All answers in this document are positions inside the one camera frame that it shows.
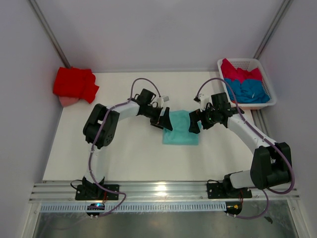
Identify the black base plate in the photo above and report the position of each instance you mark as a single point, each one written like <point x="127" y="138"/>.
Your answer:
<point x="216" y="190"/>
<point x="94" y="193"/>

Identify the pink folded t shirt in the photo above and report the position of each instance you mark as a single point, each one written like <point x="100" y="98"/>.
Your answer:
<point x="68" y="101"/>

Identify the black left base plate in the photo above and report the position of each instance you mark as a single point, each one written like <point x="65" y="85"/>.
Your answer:
<point x="94" y="193"/>

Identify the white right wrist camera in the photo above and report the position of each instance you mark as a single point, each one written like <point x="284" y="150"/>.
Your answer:
<point x="203" y="100"/>

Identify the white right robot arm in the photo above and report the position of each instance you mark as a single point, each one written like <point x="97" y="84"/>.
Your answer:
<point x="233" y="119"/>

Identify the blue t shirt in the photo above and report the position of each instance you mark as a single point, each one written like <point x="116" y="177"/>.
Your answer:
<point x="248" y="92"/>

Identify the aluminium mounting rail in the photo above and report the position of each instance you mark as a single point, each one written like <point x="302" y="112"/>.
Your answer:
<point x="136" y="191"/>

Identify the white slotted cable duct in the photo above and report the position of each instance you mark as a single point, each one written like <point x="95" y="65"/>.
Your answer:
<point x="133" y="207"/>

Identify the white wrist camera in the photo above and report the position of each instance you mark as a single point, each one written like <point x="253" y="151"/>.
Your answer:
<point x="203" y="100"/>
<point x="161" y="100"/>

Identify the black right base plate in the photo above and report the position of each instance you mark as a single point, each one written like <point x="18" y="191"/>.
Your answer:
<point x="216" y="190"/>

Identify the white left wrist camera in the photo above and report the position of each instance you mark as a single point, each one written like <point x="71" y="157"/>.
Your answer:
<point x="161" y="100"/>

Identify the teal t shirt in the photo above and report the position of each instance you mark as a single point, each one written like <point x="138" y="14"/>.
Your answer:
<point x="180" y="135"/>

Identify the white plastic basket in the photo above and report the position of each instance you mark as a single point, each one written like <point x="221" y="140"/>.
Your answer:
<point x="249" y="64"/>

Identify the red folded t shirt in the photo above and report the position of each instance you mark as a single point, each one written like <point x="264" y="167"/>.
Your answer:
<point x="75" y="83"/>

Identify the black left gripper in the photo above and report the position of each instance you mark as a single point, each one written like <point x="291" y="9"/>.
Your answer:
<point x="163" y="121"/>

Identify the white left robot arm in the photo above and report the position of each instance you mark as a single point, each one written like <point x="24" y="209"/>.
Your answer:
<point x="100" y="129"/>

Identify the magenta t shirt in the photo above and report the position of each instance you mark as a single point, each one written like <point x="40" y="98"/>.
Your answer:
<point x="232" y="73"/>

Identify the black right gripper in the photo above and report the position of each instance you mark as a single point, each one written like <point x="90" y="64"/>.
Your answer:
<point x="196" y="116"/>

